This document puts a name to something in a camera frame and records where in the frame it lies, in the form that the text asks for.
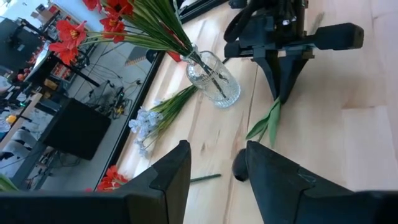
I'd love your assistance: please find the red artificial flower bunch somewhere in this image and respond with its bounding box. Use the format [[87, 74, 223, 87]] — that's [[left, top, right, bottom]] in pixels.
[[84, 164, 222, 193], [48, 19, 200, 66], [82, 0, 200, 60]]

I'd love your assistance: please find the clear glass vase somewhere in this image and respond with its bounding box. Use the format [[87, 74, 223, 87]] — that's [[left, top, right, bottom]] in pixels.
[[182, 43, 242, 109]]

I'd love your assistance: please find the white artificial flower bunch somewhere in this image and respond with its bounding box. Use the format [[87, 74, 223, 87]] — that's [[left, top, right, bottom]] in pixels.
[[128, 84, 200, 158]]

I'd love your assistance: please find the black artificial tulip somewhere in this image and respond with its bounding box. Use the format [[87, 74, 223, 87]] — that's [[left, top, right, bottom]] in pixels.
[[231, 96, 282, 183]]

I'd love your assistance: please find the large black box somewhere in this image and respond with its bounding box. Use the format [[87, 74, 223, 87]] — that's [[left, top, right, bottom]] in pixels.
[[42, 97, 112, 161]]

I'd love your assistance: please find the black frame clamp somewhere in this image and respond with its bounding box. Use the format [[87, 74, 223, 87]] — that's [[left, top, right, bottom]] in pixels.
[[145, 49, 160, 65]]

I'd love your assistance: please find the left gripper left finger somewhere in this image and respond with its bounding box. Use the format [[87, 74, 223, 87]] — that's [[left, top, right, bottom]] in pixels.
[[0, 139, 192, 224]]

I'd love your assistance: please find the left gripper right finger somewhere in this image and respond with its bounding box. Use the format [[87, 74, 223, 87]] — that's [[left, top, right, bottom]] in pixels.
[[247, 141, 398, 224]]

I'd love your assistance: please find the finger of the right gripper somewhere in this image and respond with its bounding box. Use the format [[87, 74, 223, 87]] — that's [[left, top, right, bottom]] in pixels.
[[278, 55, 308, 105], [254, 57, 280, 100]]

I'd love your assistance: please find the black workstation table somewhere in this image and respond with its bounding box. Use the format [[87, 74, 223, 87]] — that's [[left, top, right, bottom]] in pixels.
[[0, 17, 47, 74]]

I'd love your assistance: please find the red flower bouquet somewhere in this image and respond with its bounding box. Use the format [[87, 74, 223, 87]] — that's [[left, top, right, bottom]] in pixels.
[[93, 0, 231, 192]]

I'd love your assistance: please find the shelf with red bins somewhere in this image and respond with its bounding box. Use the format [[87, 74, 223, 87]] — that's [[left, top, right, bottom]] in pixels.
[[30, 2, 83, 82]]

